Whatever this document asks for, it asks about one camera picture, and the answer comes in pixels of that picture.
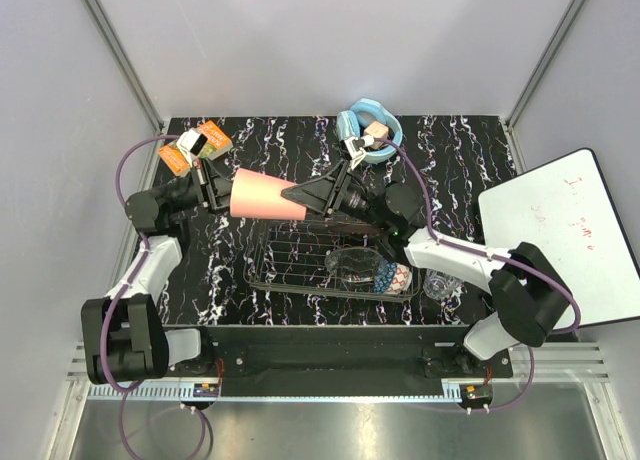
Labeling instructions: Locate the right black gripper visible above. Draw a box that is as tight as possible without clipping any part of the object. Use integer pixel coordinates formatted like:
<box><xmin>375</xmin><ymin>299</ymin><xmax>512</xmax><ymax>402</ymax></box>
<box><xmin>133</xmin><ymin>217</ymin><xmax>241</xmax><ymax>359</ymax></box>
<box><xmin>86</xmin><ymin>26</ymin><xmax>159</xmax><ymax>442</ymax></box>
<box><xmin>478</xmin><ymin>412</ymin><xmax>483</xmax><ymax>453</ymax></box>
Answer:
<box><xmin>278</xmin><ymin>159</ymin><xmax>390</xmax><ymax>231</ymax></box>

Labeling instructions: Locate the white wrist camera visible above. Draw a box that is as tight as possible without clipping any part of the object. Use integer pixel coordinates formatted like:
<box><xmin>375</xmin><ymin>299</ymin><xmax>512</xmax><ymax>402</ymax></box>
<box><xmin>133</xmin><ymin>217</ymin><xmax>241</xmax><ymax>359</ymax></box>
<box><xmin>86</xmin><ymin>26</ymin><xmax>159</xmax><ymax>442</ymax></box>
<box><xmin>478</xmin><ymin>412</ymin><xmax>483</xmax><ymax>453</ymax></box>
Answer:
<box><xmin>176</xmin><ymin>129</ymin><xmax>208</xmax><ymax>166</ymax></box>
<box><xmin>342</xmin><ymin>135</ymin><xmax>375</xmax><ymax>170</ymax></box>

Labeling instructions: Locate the clear glass plate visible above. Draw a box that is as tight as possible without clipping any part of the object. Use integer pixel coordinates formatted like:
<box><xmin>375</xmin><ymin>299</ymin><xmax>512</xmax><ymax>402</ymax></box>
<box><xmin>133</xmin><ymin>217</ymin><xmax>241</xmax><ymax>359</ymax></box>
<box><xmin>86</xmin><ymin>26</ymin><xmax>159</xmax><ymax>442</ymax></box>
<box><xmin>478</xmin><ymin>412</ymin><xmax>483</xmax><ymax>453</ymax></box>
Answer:
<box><xmin>324</xmin><ymin>247</ymin><xmax>384</xmax><ymax>285</ymax></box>

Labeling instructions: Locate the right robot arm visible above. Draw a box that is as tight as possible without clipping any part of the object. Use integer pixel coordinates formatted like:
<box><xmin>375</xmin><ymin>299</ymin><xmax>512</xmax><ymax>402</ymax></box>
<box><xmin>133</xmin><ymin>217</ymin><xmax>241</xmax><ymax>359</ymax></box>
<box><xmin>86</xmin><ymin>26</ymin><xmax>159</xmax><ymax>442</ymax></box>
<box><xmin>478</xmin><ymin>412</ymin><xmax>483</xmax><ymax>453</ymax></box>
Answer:
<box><xmin>281</xmin><ymin>163</ymin><xmax>576</xmax><ymax>377</ymax></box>

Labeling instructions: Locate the blue triangle patterned bowl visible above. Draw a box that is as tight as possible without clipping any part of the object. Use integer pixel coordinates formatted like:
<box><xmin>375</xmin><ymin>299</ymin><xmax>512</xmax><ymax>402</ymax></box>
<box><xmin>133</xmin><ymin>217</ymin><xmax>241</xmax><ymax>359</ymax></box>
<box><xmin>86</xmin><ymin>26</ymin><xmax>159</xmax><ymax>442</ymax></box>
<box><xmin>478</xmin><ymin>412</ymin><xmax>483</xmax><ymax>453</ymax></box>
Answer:
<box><xmin>373</xmin><ymin>259</ymin><xmax>398</xmax><ymax>294</ymax></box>

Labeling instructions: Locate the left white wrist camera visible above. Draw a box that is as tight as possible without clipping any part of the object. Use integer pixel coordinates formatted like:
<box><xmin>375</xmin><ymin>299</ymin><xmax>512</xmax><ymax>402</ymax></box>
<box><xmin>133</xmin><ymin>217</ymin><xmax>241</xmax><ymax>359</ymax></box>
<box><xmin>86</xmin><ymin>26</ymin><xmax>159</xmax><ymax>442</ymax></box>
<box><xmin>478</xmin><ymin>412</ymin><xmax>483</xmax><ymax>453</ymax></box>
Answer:
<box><xmin>176</xmin><ymin>129</ymin><xmax>208</xmax><ymax>166</ymax></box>

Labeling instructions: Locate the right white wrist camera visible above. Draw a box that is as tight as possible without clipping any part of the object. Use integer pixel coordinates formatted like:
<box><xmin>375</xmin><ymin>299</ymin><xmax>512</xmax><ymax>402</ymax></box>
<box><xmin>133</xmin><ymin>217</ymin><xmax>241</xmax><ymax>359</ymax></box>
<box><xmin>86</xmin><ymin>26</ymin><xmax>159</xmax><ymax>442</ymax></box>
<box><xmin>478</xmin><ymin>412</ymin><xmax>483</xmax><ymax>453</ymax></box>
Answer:
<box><xmin>342</xmin><ymin>135</ymin><xmax>375</xmax><ymax>170</ymax></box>

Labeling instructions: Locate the grey wire dish rack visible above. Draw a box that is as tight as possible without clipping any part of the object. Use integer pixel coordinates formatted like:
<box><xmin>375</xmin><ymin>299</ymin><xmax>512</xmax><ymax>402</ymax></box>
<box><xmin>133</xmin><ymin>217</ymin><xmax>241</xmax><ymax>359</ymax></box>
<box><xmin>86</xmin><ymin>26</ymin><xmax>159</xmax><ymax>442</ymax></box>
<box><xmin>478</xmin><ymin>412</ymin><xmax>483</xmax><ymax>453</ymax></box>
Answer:
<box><xmin>244</xmin><ymin>220</ymin><xmax>422</xmax><ymax>303</ymax></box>

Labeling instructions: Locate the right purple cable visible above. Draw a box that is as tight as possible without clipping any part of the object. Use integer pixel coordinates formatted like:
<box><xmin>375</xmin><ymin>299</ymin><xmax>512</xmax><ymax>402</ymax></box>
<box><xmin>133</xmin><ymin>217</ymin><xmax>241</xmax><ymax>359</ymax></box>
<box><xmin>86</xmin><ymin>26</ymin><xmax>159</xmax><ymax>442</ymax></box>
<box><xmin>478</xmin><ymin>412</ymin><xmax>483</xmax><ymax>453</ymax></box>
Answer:
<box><xmin>372</xmin><ymin>137</ymin><xmax>584</xmax><ymax>414</ymax></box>

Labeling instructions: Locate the clear glass mug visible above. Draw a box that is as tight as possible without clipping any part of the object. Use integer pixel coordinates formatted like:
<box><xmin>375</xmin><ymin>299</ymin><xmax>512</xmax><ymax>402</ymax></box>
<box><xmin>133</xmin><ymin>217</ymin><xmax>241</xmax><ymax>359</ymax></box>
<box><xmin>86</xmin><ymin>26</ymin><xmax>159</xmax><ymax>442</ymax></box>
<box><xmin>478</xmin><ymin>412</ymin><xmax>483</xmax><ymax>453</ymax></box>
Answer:
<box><xmin>423</xmin><ymin>270</ymin><xmax>462</xmax><ymax>301</ymax></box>

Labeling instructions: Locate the orange patterned white bowl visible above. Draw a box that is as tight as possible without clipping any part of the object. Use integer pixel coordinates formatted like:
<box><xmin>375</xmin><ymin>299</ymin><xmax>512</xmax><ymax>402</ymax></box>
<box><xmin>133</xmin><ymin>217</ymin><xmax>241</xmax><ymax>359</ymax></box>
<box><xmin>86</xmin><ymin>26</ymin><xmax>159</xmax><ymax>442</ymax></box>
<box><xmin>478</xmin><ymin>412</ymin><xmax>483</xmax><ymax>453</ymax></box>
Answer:
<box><xmin>386</xmin><ymin>264</ymin><xmax>412</xmax><ymax>295</ymax></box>

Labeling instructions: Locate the orange paperback book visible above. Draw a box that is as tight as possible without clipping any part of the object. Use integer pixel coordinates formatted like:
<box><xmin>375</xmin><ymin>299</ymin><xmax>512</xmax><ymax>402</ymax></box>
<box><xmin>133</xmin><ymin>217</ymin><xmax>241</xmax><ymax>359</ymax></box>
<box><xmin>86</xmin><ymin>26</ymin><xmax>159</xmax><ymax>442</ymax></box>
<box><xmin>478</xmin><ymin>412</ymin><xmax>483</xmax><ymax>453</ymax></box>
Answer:
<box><xmin>157</xmin><ymin>121</ymin><xmax>233</xmax><ymax>177</ymax></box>

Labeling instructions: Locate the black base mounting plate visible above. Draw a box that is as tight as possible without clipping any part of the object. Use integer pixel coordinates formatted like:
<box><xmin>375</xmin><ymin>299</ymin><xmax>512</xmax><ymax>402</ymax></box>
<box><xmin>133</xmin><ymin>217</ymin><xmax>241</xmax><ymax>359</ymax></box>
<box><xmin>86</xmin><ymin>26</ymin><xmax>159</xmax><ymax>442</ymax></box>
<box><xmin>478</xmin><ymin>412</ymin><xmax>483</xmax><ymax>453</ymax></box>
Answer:
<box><xmin>168</xmin><ymin>325</ymin><xmax>513</xmax><ymax>401</ymax></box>

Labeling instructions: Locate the beige wooden cube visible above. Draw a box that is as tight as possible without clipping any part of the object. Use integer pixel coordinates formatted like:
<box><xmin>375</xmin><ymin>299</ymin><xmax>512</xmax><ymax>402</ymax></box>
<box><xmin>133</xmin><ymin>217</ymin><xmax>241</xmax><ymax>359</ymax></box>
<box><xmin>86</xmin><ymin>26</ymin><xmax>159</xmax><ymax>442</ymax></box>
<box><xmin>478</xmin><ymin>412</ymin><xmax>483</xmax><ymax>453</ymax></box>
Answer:
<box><xmin>365</xmin><ymin>121</ymin><xmax>389</xmax><ymax>140</ymax></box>

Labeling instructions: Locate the white whiteboard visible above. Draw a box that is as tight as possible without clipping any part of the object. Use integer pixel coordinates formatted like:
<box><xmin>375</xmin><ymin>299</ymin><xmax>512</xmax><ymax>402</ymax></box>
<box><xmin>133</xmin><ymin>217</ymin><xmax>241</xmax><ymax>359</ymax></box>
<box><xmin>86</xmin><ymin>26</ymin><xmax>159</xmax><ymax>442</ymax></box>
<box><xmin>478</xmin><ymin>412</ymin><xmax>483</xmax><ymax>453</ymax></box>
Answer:
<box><xmin>478</xmin><ymin>148</ymin><xmax>639</xmax><ymax>326</ymax></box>

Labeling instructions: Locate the pink plastic cup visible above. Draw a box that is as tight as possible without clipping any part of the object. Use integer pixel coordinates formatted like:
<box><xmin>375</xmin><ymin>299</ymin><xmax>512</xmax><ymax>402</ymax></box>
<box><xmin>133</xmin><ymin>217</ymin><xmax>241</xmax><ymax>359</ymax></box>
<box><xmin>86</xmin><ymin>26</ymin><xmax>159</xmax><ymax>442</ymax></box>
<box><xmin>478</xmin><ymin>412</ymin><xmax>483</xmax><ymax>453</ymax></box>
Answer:
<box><xmin>230</xmin><ymin>168</ymin><xmax>307</xmax><ymax>221</ymax></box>

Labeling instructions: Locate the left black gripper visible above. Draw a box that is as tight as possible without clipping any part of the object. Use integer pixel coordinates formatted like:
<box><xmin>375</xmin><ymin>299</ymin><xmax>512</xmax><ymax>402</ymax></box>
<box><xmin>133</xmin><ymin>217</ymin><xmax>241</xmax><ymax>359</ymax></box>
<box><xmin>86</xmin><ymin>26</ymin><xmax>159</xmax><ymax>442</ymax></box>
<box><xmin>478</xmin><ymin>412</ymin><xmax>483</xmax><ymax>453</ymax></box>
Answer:
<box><xmin>158</xmin><ymin>157</ymin><xmax>261</xmax><ymax>215</ymax></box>

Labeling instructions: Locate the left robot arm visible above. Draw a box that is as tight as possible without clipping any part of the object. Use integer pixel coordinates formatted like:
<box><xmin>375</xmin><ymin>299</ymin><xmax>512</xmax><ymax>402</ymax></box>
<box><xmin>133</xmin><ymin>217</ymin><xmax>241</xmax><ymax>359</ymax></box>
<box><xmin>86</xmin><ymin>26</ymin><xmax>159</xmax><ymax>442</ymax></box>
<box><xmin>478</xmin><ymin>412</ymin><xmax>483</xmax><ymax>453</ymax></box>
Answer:
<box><xmin>81</xmin><ymin>160</ymin><xmax>232</xmax><ymax>389</ymax></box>

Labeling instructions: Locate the red floral plate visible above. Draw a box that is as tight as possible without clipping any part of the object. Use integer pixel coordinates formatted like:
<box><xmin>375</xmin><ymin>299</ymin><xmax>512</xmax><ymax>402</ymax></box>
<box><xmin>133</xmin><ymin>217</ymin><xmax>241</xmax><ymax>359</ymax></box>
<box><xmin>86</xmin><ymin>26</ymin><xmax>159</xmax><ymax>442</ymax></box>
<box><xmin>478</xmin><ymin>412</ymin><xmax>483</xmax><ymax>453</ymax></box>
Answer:
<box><xmin>320</xmin><ymin>221</ymin><xmax>384</xmax><ymax>236</ymax></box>

